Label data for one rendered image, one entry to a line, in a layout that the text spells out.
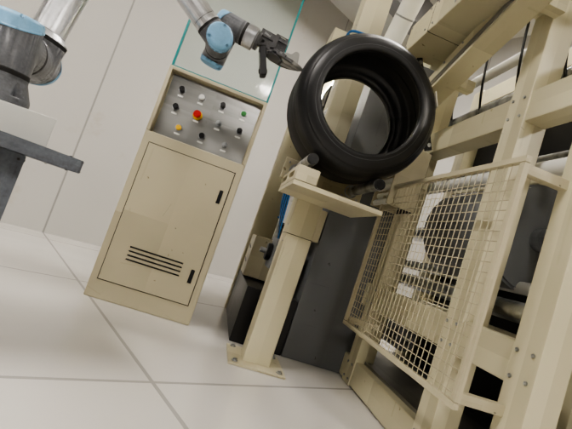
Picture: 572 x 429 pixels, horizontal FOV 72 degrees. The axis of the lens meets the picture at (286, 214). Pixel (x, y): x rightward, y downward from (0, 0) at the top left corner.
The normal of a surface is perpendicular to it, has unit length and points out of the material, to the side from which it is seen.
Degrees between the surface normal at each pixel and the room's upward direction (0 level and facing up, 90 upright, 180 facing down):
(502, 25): 162
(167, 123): 90
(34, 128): 90
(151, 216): 90
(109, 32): 90
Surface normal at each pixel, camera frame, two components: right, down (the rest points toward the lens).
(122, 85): 0.62, 0.15
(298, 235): 0.17, -0.03
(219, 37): 0.30, 0.14
